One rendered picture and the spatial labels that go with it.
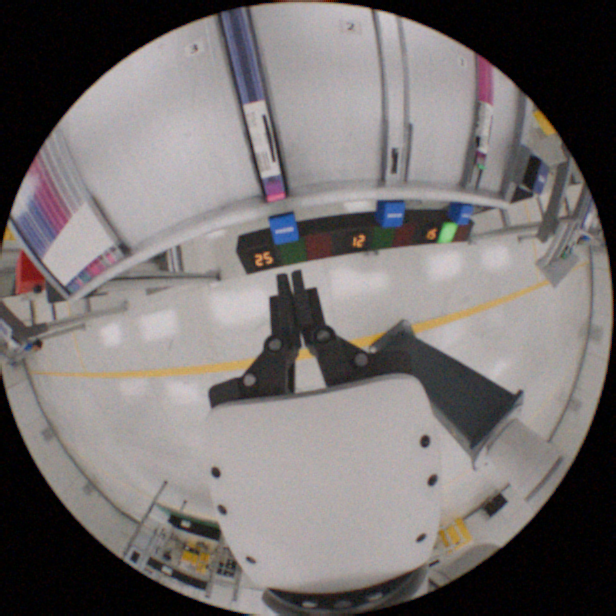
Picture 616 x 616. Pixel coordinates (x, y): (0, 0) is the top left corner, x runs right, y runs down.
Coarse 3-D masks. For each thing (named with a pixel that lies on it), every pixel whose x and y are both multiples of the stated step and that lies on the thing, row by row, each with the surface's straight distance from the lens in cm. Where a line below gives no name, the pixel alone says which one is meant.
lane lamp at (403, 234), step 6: (396, 228) 25; (402, 228) 26; (408, 228) 26; (414, 228) 27; (396, 234) 26; (402, 234) 26; (408, 234) 27; (396, 240) 26; (402, 240) 27; (408, 240) 28; (396, 246) 27; (402, 246) 28
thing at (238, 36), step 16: (224, 16) 19; (240, 16) 18; (240, 32) 17; (240, 48) 17; (240, 64) 16; (240, 80) 16; (256, 80) 16; (256, 96) 16; (272, 176) 16; (272, 192) 16
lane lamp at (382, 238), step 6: (378, 228) 24; (384, 228) 24; (390, 228) 25; (378, 234) 25; (384, 234) 25; (390, 234) 25; (372, 240) 25; (378, 240) 25; (384, 240) 26; (390, 240) 26; (372, 246) 25; (378, 246) 26; (384, 246) 26; (390, 246) 27
